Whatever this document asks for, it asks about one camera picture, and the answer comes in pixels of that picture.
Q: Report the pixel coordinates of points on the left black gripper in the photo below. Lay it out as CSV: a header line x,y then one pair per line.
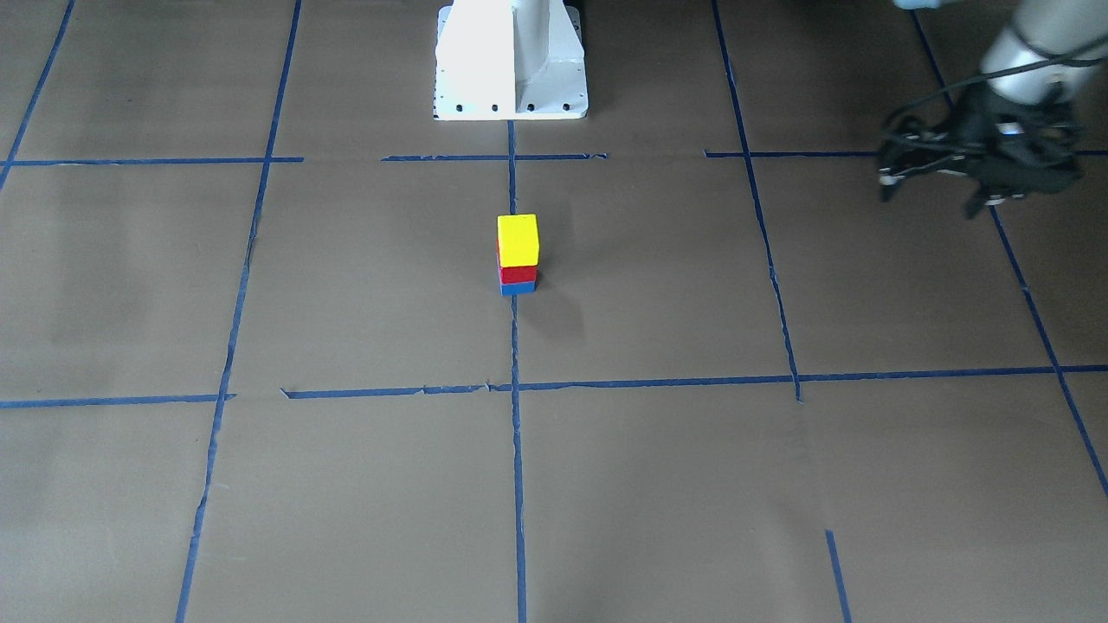
x,y
976,121

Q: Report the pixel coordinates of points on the yellow cube block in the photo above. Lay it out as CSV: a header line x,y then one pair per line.
x,y
517,240

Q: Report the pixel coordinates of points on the blue cube block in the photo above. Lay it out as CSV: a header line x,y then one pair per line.
x,y
517,288

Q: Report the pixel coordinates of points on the red cube block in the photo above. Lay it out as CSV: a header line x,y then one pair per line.
x,y
508,273

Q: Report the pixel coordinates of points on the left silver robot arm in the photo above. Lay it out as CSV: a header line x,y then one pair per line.
x,y
1044,42

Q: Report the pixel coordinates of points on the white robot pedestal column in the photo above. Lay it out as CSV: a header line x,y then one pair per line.
x,y
507,60

